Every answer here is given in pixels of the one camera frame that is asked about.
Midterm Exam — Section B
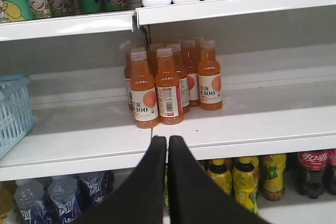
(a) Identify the light blue plastic basket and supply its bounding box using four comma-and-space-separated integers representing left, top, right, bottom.
1, 74, 34, 158

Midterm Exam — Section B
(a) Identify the blue sports drink bottle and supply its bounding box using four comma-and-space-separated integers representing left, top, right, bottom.
79, 170, 114, 207
48, 175, 82, 223
14, 179, 52, 223

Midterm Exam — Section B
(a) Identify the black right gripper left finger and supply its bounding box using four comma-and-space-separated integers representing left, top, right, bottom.
72, 136, 166, 223

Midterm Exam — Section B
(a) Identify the yellow lemon tea bottle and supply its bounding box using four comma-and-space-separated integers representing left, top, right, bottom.
262, 153, 287, 201
207, 158, 232, 195
233, 156, 258, 214

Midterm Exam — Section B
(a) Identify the orange C100 juice bottle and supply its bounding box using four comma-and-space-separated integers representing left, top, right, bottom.
198, 39, 223, 111
155, 48, 183, 125
131, 47, 160, 129

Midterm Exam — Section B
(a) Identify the white metal shelf unit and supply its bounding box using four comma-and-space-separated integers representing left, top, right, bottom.
1, 0, 335, 180

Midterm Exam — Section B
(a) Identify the plastic cola bottle red label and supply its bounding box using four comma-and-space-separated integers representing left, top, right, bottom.
297, 150, 328, 199

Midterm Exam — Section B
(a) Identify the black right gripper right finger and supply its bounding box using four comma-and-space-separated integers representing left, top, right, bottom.
167, 135, 267, 223

